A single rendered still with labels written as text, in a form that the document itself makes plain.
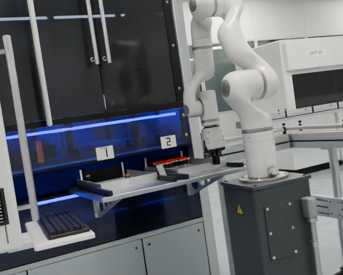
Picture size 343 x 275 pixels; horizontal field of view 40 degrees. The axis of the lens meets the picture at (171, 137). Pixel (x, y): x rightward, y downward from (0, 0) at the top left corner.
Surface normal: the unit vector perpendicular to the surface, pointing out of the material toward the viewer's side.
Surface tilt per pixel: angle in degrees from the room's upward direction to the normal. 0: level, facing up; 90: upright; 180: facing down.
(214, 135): 89
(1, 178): 90
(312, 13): 90
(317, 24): 90
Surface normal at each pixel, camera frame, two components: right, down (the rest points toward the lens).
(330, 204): -0.88, 0.15
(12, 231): 0.37, 0.00
